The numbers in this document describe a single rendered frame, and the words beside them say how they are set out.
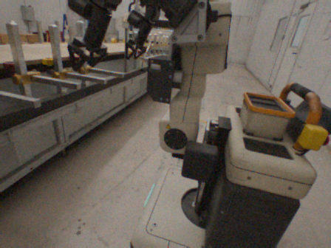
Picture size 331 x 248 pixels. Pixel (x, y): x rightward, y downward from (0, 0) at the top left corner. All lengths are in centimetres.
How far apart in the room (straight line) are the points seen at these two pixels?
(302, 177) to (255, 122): 22
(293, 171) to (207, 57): 46
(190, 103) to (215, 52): 20
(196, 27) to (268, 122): 42
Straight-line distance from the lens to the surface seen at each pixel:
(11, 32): 121
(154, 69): 70
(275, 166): 67
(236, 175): 67
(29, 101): 91
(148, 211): 108
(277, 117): 77
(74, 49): 66
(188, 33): 56
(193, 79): 75
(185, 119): 75
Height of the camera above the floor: 112
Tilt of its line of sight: 25 degrees down
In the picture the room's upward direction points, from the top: 7 degrees clockwise
